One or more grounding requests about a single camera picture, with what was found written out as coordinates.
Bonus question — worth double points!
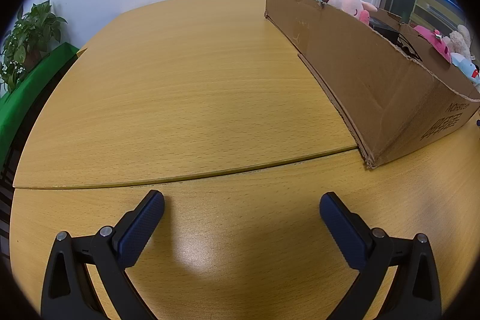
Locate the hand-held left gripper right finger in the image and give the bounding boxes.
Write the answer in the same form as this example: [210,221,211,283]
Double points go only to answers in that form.
[319,192,441,320]

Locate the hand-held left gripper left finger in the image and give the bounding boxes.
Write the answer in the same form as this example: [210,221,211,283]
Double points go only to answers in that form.
[40,190,166,320]

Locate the brown cardboard box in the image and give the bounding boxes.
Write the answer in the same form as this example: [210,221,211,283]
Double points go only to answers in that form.
[264,0,480,169]

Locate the wooden desktop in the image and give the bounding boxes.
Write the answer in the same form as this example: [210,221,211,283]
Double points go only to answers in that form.
[7,0,480,320]

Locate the light blue plush toy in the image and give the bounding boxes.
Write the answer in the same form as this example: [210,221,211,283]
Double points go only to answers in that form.
[451,53,480,86]

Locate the small black box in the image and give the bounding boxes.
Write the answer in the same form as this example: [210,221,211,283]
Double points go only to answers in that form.
[369,17,402,43]

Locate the bright pink plush toy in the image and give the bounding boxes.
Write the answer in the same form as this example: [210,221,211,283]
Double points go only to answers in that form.
[413,25,452,63]

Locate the beige plush toy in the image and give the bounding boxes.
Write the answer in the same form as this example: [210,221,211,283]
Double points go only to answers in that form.
[444,25,474,60]

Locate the green potted plant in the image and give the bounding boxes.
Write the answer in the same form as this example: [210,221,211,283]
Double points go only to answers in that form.
[0,0,68,92]

